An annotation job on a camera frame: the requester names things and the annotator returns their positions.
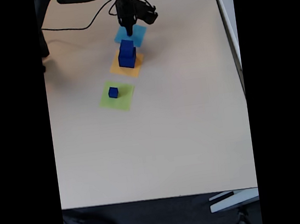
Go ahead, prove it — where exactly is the blue paper square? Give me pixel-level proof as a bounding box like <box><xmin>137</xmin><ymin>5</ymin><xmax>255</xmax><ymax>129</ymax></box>
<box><xmin>112</xmin><ymin>21</ymin><xmax>150</xmax><ymax>51</ymax></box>

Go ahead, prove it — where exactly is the orange paper square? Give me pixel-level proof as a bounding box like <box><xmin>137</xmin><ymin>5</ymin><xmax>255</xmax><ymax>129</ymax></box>
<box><xmin>106</xmin><ymin>46</ymin><xmax>146</xmax><ymax>82</ymax></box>

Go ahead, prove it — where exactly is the green paper square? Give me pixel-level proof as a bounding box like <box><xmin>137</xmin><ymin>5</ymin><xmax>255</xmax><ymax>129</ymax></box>
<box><xmin>95</xmin><ymin>76</ymin><xmax>138</xmax><ymax>116</ymax></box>

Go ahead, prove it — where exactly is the medium blue cube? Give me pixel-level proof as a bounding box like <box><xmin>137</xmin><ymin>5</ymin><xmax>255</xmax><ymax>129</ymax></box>
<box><xmin>117</xmin><ymin>37</ymin><xmax>137</xmax><ymax>59</ymax></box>

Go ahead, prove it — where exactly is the large blue cube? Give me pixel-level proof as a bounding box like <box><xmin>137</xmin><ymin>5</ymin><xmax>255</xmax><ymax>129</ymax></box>
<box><xmin>117</xmin><ymin>50</ymin><xmax>138</xmax><ymax>71</ymax></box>

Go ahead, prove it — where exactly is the white side table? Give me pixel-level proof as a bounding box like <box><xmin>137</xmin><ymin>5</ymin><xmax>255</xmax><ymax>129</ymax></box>
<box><xmin>211</xmin><ymin>0</ymin><xmax>247</xmax><ymax>102</ymax></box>

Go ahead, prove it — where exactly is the white table foot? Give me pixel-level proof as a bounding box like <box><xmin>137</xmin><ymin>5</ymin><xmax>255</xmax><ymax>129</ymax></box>
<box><xmin>207</xmin><ymin>187</ymin><xmax>261</xmax><ymax>214</ymax></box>

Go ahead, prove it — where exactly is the black camera box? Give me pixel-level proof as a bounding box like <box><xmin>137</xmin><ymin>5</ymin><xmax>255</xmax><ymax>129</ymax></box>
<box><xmin>133</xmin><ymin>0</ymin><xmax>160</xmax><ymax>27</ymax></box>

